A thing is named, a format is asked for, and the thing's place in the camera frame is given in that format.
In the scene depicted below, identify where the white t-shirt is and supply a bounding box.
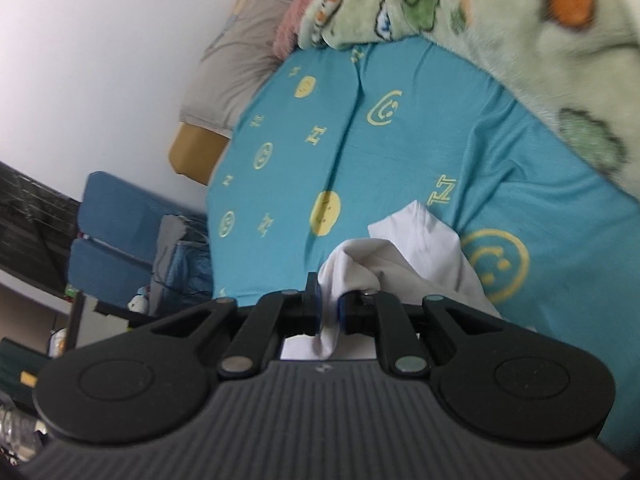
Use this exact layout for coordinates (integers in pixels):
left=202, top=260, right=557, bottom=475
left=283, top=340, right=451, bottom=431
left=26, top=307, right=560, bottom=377
left=280, top=200, right=499, bottom=361

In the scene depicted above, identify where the blue folding chair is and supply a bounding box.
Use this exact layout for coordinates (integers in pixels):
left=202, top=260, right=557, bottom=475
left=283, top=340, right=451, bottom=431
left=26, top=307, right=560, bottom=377
left=67, top=171, right=206, bottom=316

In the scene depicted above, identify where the grey cloth on chair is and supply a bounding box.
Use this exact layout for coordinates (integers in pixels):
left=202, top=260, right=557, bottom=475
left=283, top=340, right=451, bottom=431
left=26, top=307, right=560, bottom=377
left=149, top=214, right=213, bottom=308

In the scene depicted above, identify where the small plush toy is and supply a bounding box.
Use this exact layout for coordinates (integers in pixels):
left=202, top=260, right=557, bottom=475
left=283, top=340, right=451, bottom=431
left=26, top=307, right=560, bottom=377
left=127, top=286, right=149, bottom=314

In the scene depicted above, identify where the teal patterned bed sheet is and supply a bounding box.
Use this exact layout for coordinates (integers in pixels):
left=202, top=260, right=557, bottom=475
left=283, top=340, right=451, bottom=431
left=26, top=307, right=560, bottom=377
left=207, top=38, right=639, bottom=456

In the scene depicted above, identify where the yellow headboard cushion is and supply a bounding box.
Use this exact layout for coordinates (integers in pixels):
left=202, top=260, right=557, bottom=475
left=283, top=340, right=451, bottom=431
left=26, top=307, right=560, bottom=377
left=168, top=124, right=230, bottom=185

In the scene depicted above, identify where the grey pillow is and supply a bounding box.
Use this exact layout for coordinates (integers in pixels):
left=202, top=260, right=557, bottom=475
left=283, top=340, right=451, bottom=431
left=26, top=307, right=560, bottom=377
left=180, top=0, right=293, bottom=136

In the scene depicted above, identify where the dark window grille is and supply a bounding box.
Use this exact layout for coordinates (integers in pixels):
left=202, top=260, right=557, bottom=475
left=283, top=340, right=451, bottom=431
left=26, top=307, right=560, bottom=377
left=0, top=164, right=80, bottom=298

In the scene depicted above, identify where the pink fluffy blanket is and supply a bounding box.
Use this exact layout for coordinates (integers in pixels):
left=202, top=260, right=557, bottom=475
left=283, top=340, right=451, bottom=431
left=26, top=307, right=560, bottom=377
left=273, top=0, right=312, bottom=61

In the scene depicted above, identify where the green cartoon fleece blanket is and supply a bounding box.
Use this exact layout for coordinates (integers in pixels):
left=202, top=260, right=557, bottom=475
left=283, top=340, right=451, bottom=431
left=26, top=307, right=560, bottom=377
left=296, top=0, right=639, bottom=195

